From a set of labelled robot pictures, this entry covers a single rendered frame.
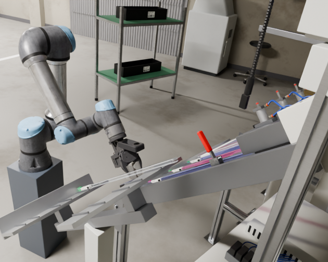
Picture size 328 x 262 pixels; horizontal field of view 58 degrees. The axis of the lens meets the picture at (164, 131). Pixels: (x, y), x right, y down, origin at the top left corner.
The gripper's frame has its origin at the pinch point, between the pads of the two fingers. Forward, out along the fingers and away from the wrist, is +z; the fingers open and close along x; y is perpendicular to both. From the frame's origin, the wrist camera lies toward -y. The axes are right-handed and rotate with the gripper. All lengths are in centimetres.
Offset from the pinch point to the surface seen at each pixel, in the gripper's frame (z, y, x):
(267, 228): 15, -61, 14
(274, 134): -2, -66, 6
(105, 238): 8.6, -19.2, 29.5
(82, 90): -117, 228, -120
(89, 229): 4.4, -18.7, 32.5
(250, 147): 0, -59, 6
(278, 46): -92, 124, -432
